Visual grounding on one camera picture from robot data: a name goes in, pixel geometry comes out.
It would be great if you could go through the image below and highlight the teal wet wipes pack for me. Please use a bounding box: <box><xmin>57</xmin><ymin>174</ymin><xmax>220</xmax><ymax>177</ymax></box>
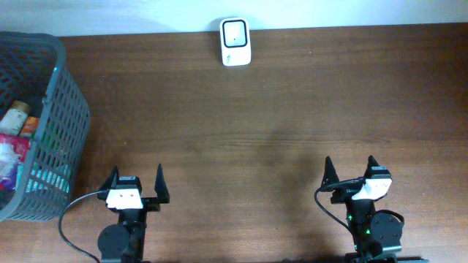
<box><xmin>26</xmin><ymin>163</ymin><xmax>71</xmax><ymax>193</ymax></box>

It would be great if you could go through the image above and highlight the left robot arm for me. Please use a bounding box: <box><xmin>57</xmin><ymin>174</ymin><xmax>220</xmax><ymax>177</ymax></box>
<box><xmin>97</xmin><ymin>164</ymin><xmax>170</xmax><ymax>262</ymax></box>

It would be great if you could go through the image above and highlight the red purple tissue package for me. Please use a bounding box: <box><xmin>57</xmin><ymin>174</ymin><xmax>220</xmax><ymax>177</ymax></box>
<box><xmin>1</xmin><ymin>134</ymin><xmax>30</xmax><ymax>190</ymax></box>

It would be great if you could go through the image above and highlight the grey plastic mesh basket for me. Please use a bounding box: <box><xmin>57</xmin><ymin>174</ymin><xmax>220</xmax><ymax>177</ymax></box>
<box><xmin>1</xmin><ymin>31</ymin><xmax>91</xmax><ymax>221</ymax></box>

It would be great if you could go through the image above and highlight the white bamboo print tube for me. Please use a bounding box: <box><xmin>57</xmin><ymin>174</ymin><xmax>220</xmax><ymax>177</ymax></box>
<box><xmin>1</xmin><ymin>100</ymin><xmax>31</xmax><ymax>136</ymax></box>

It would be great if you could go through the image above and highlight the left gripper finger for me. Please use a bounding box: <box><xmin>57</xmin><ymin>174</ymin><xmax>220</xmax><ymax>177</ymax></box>
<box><xmin>99</xmin><ymin>166</ymin><xmax>118</xmax><ymax>191</ymax></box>
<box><xmin>154</xmin><ymin>164</ymin><xmax>169</xmax><ymax>198</ymax></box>

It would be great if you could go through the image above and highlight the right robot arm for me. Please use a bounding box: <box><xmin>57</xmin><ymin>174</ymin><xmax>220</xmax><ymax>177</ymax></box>
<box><xmin>314</xmin><ymin>156</ymin><xmax>404</xmax><ymax>262</ymax></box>

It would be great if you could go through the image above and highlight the orange tissue pack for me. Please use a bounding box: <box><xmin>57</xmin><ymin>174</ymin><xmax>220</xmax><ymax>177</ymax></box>
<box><xmin>19</xmin><ymin>116</ymin><xmax>40</xmax><ymax>138</ymax></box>

